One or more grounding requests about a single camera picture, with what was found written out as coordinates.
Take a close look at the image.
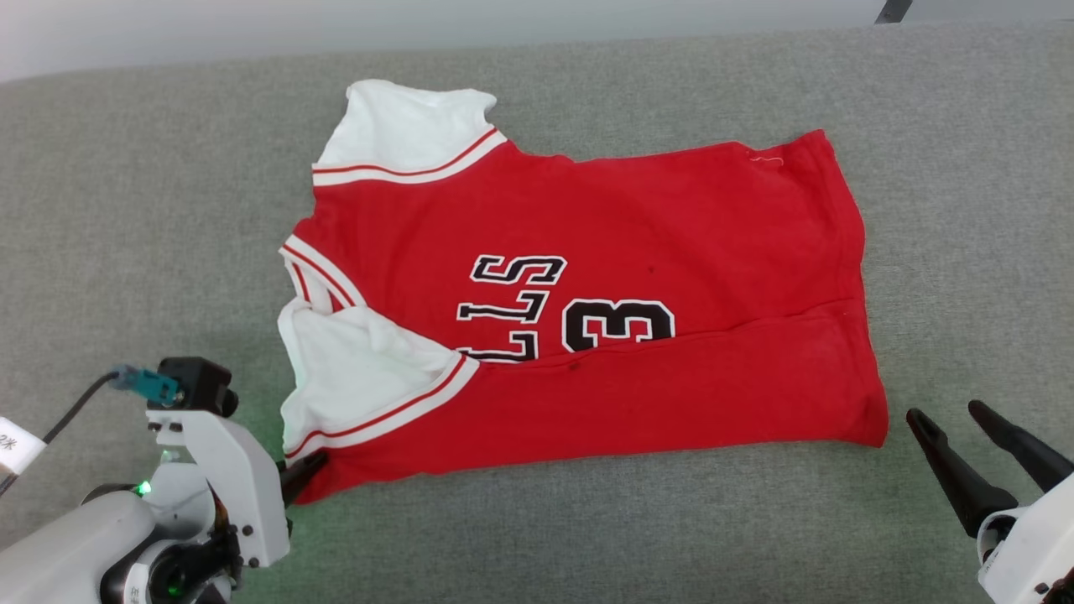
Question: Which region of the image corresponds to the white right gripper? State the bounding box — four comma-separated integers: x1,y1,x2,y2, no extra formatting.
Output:
905,399,1074,604

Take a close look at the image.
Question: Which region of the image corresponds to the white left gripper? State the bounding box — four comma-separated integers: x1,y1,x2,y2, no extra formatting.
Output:
145,409,330,570

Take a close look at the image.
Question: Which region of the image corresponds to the red white basketball jersey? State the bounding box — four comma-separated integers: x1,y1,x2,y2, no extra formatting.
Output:
277,79,890,506

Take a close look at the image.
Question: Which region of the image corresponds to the grey fabric sofa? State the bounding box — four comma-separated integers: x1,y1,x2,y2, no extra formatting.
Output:
0,21,1074,604

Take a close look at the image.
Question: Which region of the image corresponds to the black cable with teal plug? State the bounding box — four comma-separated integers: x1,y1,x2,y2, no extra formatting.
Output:
42,363,181,445

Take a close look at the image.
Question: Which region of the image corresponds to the white cable label tag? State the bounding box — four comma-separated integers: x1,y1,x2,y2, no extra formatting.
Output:
0,416,47,476

